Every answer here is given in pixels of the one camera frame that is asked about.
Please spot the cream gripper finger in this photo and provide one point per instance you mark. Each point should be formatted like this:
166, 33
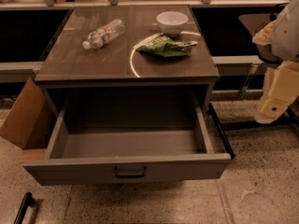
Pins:
280, 90
265, 36

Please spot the green jalapeno chip bag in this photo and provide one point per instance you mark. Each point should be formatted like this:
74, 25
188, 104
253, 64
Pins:
163, 45

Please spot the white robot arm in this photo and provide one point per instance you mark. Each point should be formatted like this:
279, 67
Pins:
285, 43

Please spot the grey drawer cabinet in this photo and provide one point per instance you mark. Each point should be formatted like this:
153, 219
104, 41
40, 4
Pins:
117, 66

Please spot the open grey top drawer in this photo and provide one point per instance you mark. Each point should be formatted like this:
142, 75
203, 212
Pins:
97, 131

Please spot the black office chair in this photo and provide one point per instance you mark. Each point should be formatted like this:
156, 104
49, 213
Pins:
253, 23

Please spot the white ceramic bowl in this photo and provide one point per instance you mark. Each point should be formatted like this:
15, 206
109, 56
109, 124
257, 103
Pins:
171, 23

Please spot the clear plastic water bottle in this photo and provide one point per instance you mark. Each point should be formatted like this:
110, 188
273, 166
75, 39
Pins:
104, 35

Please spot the brown cardboard box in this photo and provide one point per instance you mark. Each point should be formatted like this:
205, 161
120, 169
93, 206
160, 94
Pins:
30, 121

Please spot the black drawer slide rail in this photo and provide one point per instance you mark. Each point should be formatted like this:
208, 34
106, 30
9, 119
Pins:
224, 139

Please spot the black drawer handle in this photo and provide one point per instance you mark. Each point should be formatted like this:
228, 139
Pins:
130, 174

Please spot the black bar handle on floor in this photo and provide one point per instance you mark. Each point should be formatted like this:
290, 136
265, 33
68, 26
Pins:
27, 201

